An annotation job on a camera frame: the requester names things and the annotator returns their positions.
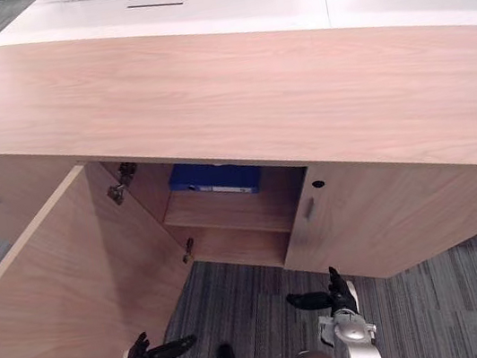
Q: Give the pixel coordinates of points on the closed wooden cabinet door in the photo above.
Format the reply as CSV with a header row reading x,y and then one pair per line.
x,y
408,215

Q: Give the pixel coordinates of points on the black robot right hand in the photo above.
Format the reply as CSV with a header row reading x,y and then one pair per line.
x,y
339,297

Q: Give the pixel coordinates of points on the dark robot left foot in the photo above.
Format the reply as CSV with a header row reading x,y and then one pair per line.
x,y
225,356

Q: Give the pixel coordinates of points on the black cabinet door lock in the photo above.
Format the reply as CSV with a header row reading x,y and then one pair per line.
x,y
318,183

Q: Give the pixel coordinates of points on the wooden office cabinet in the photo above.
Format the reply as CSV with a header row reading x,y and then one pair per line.
x,y
226,99

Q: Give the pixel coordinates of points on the neighbouring wooden cabinet door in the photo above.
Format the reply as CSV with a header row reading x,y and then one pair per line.
x,y
17,187

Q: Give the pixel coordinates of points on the blue lever arch folder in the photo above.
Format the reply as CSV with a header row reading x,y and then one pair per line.
x,y
210,174

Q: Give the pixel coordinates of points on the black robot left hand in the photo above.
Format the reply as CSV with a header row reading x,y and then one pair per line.
x,y
139,356

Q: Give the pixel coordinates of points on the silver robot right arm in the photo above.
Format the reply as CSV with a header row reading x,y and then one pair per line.
x,y
351,333

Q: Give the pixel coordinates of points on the open wooden cabinet door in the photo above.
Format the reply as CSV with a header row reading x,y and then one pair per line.
x,y
58,298

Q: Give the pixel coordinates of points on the metal cabinet door hinge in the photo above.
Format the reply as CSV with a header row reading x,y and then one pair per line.
x,y
188,253
119,191

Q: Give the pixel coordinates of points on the wooden cabinet shelf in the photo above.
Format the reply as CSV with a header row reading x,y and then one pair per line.
x,y
226,217

